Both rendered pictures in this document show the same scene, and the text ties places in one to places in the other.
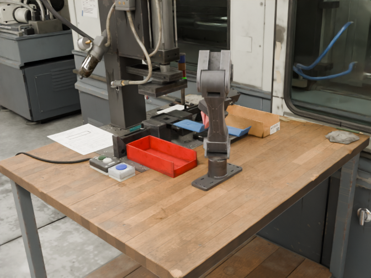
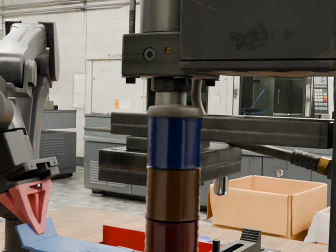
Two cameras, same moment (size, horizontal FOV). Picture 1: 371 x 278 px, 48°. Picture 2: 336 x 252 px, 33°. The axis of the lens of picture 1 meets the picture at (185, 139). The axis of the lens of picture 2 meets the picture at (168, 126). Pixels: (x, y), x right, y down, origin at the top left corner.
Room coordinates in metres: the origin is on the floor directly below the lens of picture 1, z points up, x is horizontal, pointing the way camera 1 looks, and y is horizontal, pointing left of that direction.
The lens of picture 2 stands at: (2.32, -0.09, 1.20)
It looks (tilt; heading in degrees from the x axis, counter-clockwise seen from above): 3 degrees down; 166
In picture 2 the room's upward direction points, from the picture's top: 2 degrees clockwise
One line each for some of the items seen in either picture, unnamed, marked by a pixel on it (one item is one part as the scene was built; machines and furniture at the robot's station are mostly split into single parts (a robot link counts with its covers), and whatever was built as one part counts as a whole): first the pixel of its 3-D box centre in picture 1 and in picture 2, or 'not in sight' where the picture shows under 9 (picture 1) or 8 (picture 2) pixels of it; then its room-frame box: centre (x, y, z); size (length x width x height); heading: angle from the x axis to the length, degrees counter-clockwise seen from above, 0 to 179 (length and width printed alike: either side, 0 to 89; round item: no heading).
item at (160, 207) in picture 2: (181, 65); (173, 191); (1.94, 0.00, 1.14); 0.04 x 0.04 x 0.03
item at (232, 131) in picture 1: (231, 127); not in sight; (1.64, -0.19, 0.93); 0.15 x 0.07 x 0.03; 48
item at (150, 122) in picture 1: (167, 118); not in sight; (1.66, 0.07, 0.98); 0.20 x 0.10 x 0.01; 136
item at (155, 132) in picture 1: (168, 128); not in sight; (1.66, 0.07, 0.94); 0.20 x 0.10 x 0.07; 136
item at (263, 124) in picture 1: (247, 121); not in sight; (1.73, -0.27, 0.93); 0.25 x 0.13 x 0.08; 46
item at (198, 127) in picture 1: (193, 122); (72, 239); (1.54, -0.03, 1.00); 0.15 x 0.07 x 0.03; 45
